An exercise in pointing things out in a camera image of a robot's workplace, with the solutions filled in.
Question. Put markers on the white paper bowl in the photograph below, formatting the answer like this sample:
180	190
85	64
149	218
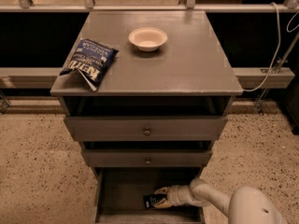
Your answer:
147	39

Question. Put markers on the grey middle drawer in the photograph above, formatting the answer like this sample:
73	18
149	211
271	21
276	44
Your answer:
145	158

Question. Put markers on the blue kettle chips bag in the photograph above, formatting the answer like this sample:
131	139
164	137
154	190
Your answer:
91	59

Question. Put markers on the grey open bottom drawer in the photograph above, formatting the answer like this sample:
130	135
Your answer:
121	191

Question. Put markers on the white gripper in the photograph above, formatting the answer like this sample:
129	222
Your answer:
173	196

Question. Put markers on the grey top drawer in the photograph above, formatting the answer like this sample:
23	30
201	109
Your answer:
87	129

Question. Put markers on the dark blue rxbar wrapper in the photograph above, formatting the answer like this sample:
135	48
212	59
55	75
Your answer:
153	200

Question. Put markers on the grey wooden drawer cabinet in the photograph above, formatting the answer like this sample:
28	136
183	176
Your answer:
189	75

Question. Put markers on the metal railing frame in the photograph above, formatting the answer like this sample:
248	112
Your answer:
249	78

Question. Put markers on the metal stand leg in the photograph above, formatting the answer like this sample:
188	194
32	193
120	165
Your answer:
274	72

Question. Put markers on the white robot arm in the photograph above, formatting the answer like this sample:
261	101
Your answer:
246	205

